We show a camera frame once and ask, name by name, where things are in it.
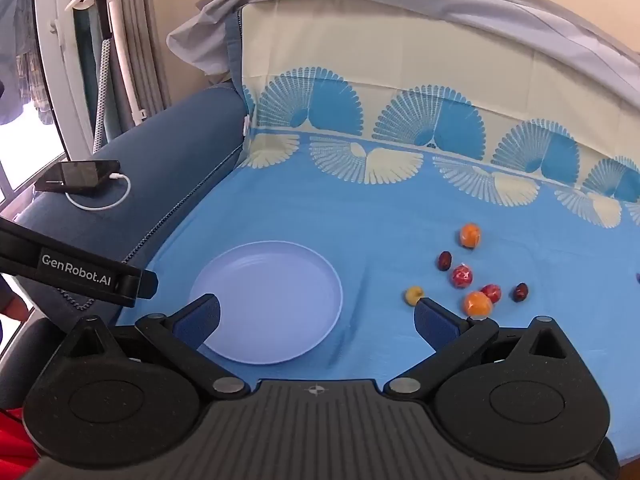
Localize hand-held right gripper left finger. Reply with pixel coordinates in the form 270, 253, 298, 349
62, 294, 252, 401

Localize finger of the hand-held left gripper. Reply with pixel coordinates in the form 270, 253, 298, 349
118, 266, 159, 309

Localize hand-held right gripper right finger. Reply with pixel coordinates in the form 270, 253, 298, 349
382, 297, 576, 398

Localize pale blue plate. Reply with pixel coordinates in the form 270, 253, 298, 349
189, 241, 344, 365

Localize black smartphone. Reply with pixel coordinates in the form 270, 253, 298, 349
35, 160, 122, 193

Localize blue fabric sofa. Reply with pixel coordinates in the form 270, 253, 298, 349
0, 85, 249, 411

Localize blue fan-print bedsheet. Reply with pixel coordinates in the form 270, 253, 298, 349
115, 2, 640, 463

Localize person's red garment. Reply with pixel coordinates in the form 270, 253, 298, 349
0, 407, 42, 480

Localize hanging clothes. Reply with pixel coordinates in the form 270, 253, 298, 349
0, 0, 57, 127

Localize white steamer stand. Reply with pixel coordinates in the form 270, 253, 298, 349
65, 0, 147, 126

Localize white charging cable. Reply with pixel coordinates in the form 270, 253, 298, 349
65, 172, 132, 210

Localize white window frame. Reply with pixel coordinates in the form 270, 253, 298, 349
30, 0, 97, 162

